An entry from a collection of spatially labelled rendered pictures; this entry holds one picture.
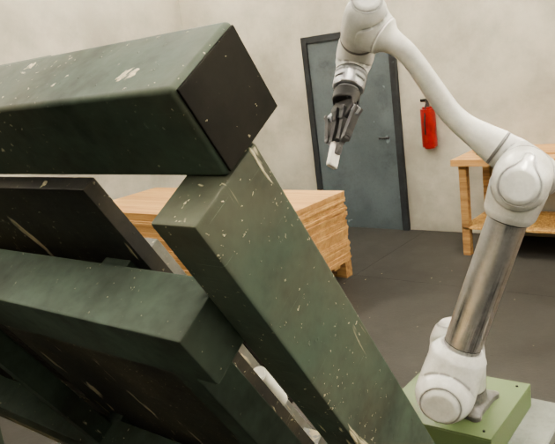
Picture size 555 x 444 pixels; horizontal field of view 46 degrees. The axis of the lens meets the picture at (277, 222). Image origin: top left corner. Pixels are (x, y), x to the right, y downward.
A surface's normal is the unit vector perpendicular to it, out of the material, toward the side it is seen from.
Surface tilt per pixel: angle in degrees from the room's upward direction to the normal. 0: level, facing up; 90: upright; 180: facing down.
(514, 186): 83
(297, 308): 90
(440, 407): 95
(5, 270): 32
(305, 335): 90
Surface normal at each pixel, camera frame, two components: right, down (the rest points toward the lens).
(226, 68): 0.78, 0.05
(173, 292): -0.43, -0.68
